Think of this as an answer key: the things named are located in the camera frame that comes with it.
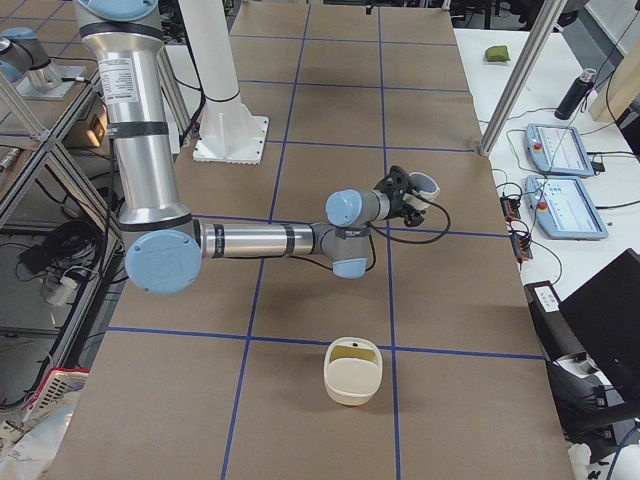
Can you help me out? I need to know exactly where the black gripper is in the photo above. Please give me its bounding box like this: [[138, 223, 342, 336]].
[[387, 186, 426, 226]]

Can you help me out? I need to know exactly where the white mug with handle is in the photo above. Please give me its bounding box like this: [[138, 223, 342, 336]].
[[403, 172, 440, 211]]

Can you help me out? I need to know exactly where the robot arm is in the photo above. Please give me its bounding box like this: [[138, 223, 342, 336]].
[[75, 1, 438, 295]]

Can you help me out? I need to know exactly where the black orange power strip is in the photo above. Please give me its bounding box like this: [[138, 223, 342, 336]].
[[499, 195, 533, 264]]

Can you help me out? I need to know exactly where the near blue teach pendant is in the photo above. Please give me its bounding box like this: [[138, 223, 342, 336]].
[[525, 175, 608, 240]]

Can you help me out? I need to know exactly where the blue teach pendant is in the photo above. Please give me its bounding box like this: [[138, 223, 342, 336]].
[[525, 124, 595, 178], [525, 175, 608, 240]]

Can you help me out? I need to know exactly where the far blue teach pendant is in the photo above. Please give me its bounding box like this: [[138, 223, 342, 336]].
[[525, 124, 595, 178]]

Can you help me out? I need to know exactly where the cream plastic basket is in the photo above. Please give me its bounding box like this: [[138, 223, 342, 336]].
[[323, 337, 383, 406]]

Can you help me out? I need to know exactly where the green cloth pouch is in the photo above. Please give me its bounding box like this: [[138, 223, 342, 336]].
[[484, 45, 511, 63]]

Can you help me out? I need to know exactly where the black water bottle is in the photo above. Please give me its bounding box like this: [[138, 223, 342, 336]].
[[554, 67, 598, 120]]

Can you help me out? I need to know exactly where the black office chair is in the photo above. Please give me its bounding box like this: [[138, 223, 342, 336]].
[[559, 248, 639, 441]]

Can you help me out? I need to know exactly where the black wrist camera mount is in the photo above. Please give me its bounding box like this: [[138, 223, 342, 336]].
[[374, 165, 413, 200]]

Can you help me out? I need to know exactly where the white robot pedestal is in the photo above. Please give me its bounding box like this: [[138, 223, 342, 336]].
[[179, 0, 269, 164]]

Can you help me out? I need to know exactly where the aluminium frame post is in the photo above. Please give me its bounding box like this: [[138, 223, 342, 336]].
[[478, 0, 566, 157]]

